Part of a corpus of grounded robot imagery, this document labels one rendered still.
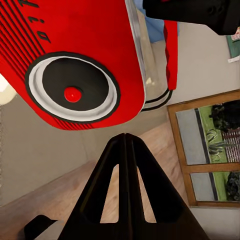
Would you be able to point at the sofa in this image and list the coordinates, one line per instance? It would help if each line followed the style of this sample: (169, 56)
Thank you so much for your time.
(155, 27)

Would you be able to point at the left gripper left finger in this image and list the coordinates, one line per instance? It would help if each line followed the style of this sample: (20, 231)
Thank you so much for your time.
(84, 221)

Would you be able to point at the coffee table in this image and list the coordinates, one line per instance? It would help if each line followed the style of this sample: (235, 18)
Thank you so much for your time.
(34, 153)

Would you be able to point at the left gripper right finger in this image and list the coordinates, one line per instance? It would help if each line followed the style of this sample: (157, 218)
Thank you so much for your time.
(174, 220)

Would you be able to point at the door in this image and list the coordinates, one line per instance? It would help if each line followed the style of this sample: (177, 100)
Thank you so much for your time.
(206, 133)

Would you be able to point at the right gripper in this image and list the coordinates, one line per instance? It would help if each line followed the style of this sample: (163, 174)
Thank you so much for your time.
(222, 16)

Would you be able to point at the radio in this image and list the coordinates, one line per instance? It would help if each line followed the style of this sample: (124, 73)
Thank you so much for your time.
(79, 63)

